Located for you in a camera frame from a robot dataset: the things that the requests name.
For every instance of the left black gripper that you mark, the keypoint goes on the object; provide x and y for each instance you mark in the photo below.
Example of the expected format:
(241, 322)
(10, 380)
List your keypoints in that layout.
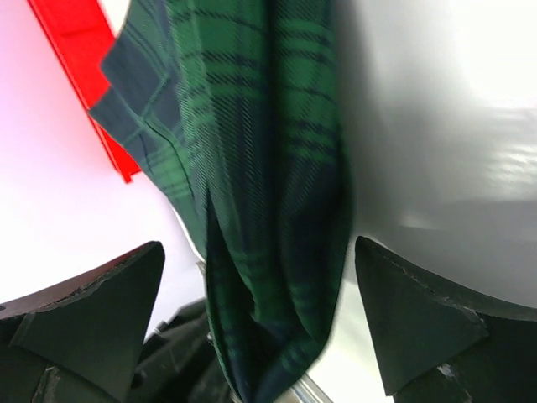
(178, 362)

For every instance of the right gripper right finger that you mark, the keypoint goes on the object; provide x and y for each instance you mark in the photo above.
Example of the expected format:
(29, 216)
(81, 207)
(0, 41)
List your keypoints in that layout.
(437, 341)

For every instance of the red plastic tray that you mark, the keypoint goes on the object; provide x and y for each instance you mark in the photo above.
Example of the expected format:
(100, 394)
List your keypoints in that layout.
(79, 34)

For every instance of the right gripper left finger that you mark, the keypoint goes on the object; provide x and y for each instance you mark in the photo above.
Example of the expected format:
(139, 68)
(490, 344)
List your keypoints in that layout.
(80, 340)

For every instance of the green plaid skirt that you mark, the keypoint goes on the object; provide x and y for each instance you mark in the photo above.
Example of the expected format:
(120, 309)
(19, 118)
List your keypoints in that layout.
(229, 107)

